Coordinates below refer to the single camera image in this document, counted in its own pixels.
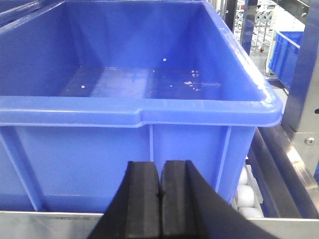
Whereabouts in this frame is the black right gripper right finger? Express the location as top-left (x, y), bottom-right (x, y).
top-left (160, 160), bottom-right (274, 239)

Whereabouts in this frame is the upper shelf right blue bin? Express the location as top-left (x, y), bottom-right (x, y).
top-left (0, 0), bottom-right (283, 213)

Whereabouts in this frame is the distant blue crate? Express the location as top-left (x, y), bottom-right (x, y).
top-left (269, 31), bottom-right (304, 90)

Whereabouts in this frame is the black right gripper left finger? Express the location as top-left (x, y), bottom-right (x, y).
top-left (88, 161), bottom-right (160, 239)

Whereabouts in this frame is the steel shelf front beam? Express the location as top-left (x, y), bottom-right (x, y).
top-left (0, 211), bottom-right (319, 239)

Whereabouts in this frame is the white roller conveyor rail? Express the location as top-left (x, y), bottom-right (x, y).
top-left (231, 165), bottom-right (264, 219)

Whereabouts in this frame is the perforated steel shelf post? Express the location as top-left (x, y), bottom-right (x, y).
top-left (282, 0), bottom-right (319, 176)

